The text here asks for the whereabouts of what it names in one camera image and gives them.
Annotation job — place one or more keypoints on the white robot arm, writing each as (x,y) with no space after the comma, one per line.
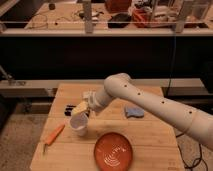
(191,121)

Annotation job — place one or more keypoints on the red-orange round plate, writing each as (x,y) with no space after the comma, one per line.
(113,152)

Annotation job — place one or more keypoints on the blue crumpled cloth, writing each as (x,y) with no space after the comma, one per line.
(134,112)

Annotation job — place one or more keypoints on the grey metal post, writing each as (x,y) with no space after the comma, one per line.
(87,8)

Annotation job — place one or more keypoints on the black rectangular bar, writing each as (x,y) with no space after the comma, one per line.
(68,110)

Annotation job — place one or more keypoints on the orange toy carrot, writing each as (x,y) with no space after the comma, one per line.
(52,136)

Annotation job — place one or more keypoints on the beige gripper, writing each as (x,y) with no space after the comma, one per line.
(80,108)

